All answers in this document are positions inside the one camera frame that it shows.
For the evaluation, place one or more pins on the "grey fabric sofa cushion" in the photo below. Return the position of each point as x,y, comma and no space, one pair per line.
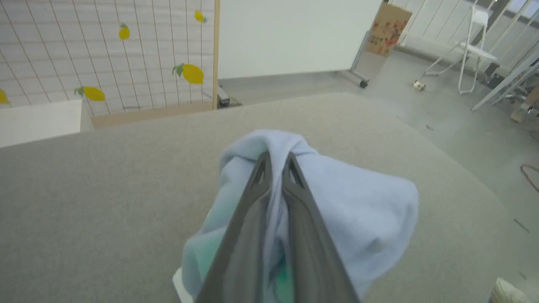
105,202

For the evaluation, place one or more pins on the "grey metal rolling stand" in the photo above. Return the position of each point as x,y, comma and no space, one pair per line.
369,67

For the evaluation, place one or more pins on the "cream white object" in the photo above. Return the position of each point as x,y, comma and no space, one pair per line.
509,292

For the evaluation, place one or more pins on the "white folding chair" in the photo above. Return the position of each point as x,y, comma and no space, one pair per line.
473,46

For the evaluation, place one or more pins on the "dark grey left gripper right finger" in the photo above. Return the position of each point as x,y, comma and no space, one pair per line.
311,248

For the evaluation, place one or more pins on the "white rectangular box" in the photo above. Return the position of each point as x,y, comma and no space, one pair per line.
38,122

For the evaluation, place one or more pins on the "light blue shirt white trim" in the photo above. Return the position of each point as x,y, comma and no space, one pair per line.
362,210

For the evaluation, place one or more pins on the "cardboard box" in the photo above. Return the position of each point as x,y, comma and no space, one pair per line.
388,29

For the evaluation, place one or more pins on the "small white floor object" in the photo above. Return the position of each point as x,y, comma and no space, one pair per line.
419,85

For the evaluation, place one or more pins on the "white partition board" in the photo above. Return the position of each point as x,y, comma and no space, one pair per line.
290,33

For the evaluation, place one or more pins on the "lemon print grid panel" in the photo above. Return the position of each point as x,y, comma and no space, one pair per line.
139,54

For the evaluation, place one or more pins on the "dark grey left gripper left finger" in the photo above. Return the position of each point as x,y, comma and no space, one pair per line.
246,235

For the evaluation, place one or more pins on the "black caster foot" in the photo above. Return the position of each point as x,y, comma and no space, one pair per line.
224,97

